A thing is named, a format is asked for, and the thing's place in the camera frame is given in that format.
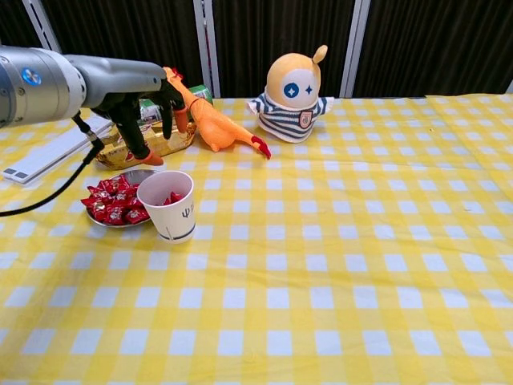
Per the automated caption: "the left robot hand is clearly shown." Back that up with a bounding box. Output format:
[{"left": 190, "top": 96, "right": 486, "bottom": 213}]
[{"left": 82, "top": 55, "right": 189, "bottom": 166}]

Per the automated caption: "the silver metal plate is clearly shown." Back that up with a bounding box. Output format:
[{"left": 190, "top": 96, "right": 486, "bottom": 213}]
[{"left": 84, "top": 168, "right": 161, "bottom": 229}]

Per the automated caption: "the white paper cup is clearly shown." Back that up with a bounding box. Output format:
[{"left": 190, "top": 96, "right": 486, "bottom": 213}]
[{"left": 136, "top": 169, "right": 196, "bottom": 245}]

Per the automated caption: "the black partition panel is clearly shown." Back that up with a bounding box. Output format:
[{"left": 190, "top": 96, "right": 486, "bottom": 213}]
[
  {"left": 34, "top": 0, "right": 209, "bottom": 101},
  {"left": 0, "top": 0, "right": 46, "bottom": 51},
  {"left": 211, "top": 0, "right": 357, "bottom": 99},
  {"left": 354, "top": 0, "right": 513, "bottom": 99}
]

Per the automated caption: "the gold biscuit packet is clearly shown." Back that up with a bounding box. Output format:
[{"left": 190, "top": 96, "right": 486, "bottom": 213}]
[{"left": 95, "top": 120, "right": 197, "bottom": 170}]

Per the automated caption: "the green chips can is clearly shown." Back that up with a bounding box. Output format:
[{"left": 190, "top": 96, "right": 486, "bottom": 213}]
[{"left": 138, "top": 84, "right": 214, "bottom": 133}]

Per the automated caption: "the white power strip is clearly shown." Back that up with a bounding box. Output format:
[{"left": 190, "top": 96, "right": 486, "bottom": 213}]
[{"left": 2, "top": 118, "right": 115, "bottom": 185}]

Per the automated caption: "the orange rubber chicken toy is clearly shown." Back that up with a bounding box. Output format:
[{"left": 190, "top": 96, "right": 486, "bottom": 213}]
[{"left": 162, "top": 67, "right": 273, "bottom": 160}]

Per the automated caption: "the yellow plush doll striped shirt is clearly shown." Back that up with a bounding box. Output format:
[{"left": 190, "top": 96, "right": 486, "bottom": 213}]
[{"left": 246, "top": 44, "right": 336, "bottom": 144}]

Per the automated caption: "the yellow checked tablecloth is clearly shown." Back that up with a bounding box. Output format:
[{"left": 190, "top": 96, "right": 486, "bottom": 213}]
[
  {"left": 0, "top": 95, "right": 513, "bottom": 385},
  {"left": 424, "top": 93, "right": 513, "bottom": 282}
]

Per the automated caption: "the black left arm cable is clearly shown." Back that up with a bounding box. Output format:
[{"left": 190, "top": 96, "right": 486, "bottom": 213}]
[{"left": 0, "top": 112, "right": 106, "bottom": 218}]

